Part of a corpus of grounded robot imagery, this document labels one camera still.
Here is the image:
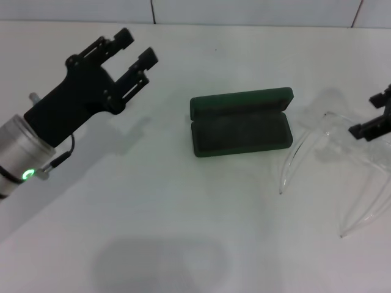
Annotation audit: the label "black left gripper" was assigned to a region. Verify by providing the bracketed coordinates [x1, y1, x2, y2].
[23, 27, 160, 148]

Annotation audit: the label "clear white glasses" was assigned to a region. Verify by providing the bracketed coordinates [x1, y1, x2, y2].
[278, 111, 391, 239]

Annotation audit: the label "green glasses case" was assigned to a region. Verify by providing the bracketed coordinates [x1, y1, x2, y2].
[189, 87, 294, 159]

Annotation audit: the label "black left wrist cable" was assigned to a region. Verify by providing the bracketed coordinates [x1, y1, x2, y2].
[30, 134, 76, 181]

